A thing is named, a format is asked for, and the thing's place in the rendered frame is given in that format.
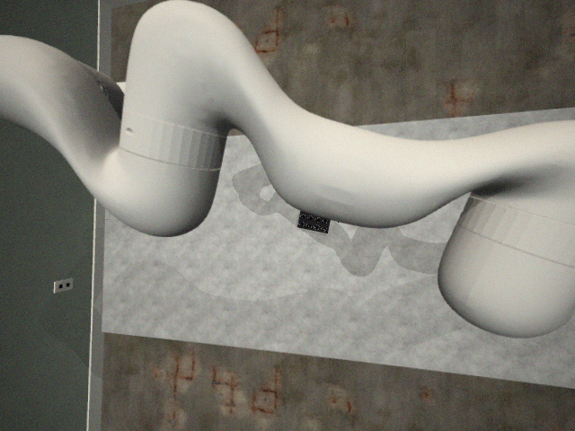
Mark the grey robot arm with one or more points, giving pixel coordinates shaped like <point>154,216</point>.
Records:
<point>193,76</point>

